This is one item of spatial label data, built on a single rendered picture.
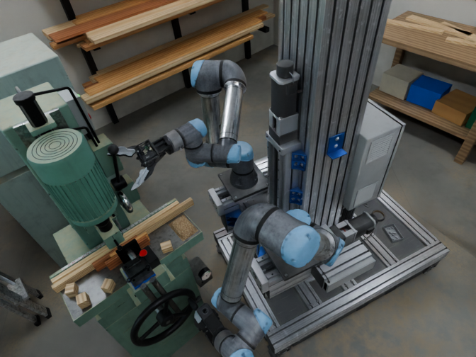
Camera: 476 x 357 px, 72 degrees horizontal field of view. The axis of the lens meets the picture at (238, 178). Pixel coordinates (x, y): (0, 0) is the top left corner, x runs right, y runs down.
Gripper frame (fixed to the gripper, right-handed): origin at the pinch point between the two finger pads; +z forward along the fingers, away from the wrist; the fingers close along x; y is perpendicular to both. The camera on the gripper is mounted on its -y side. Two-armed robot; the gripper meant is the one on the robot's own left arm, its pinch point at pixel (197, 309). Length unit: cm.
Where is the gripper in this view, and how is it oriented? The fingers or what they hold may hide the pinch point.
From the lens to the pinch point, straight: 143.6
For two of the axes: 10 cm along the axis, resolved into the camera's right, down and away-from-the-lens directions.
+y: 3.9, 8.6, 3.3
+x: 7.7, -5.0, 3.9
